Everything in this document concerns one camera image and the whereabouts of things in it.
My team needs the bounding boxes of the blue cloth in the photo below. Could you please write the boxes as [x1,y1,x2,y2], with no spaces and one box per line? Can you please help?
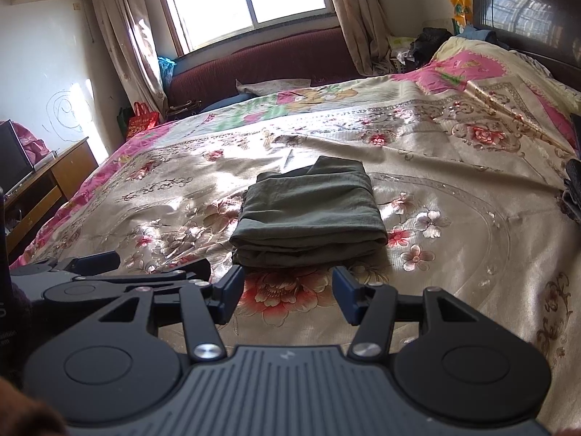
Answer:
[456,25,497,45]

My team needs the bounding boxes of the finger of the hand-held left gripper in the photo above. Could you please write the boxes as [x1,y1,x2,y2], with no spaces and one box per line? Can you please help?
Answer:
[9,253,122,282]
[122,258,212,294]

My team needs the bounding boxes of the brown fuzzy sleeve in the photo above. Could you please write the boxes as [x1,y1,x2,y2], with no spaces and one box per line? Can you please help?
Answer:
[0,375,66,436]

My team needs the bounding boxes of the blue plastic bag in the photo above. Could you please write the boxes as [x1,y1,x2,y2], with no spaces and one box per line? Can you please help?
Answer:
[157,57,177,83]

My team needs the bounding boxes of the yellow packet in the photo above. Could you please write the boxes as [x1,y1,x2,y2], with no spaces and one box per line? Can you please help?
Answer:
[448,0,475,32]

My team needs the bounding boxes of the beige floral curtain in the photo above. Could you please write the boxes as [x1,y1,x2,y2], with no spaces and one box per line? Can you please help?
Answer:
[322,0,398,78]
[86,0,168,121]

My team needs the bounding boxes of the black bag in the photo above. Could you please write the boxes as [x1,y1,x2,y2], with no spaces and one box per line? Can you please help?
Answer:
[409,27,452,62]

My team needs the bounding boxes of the crinkled plastic bags pile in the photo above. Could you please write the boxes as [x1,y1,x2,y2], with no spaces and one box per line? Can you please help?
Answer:
[388,36,418,73]

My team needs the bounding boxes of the maroon sofa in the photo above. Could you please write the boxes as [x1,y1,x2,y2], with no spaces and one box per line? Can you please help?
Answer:
[166,26,364,114]

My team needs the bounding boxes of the green pants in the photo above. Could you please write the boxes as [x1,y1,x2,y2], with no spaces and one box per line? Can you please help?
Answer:
[229,155,389,269]

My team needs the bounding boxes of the red gift bag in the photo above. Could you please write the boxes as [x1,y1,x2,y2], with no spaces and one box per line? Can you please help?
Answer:
[127,102,161,139]

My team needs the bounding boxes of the floral satin bedspread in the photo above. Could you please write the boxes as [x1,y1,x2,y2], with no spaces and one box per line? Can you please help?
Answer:
[9,34,581,436]

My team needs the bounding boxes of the brown handbag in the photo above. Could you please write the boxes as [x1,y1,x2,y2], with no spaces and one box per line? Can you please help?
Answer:
[166,100,203,121]

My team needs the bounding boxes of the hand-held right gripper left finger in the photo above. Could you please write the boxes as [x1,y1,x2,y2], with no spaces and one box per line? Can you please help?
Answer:
[91,263,246,362]

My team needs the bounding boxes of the pink bag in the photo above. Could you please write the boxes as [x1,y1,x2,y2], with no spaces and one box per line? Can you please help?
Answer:
[11,120,50,164]

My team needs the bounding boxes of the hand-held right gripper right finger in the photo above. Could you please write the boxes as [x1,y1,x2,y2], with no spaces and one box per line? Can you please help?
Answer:
[332,266,488,362]

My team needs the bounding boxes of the grey pillow cloth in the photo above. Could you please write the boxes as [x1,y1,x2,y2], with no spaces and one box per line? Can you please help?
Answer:
[236,77,314,97]

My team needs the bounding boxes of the dark cloth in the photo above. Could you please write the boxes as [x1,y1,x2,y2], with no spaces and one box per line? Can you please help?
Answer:
[560,113,581,223]

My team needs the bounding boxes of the dark wooden headboard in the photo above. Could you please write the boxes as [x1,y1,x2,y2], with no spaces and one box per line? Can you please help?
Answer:
[472,0,581,87]

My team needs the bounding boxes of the wooden desk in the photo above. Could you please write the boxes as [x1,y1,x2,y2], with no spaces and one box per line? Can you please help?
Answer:
[0,137,99,259]

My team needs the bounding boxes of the black television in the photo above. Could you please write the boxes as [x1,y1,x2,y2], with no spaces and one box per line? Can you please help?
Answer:
[0,119,36,188]

